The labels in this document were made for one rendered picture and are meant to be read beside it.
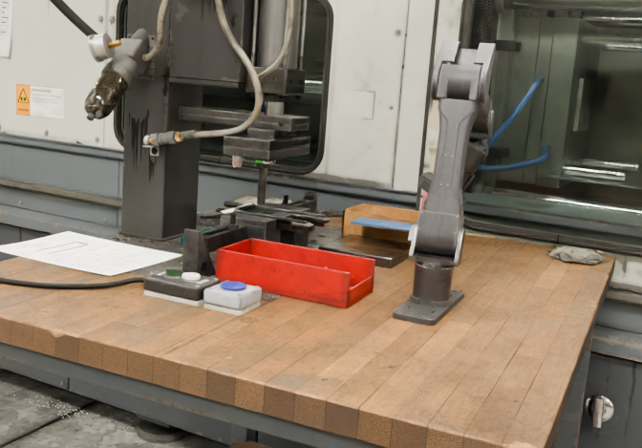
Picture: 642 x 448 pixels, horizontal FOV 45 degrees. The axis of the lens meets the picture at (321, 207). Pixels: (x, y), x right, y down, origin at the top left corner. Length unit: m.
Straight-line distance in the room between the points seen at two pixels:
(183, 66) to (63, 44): 1.25
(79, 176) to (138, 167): 1.09
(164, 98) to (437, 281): 0.69
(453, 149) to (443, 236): 0.15
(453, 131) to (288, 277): 0.37
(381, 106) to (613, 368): 0.89
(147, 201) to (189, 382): 0.72
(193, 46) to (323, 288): 0.58
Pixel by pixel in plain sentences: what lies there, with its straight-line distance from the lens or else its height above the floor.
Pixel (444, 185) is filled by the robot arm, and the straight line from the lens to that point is 1.31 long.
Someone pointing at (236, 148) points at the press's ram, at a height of 1.12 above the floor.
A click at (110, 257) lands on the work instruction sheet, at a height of 0.90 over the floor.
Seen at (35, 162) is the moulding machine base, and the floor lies 0.89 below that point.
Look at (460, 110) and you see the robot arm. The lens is 1.33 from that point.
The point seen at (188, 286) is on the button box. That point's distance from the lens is 1.25.
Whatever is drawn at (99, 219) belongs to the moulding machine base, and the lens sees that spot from 2.72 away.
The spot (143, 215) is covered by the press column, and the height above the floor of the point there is 0.95.
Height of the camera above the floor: 1.28
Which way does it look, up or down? 10 degrees down
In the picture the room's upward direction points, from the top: 4 degrees clockwise
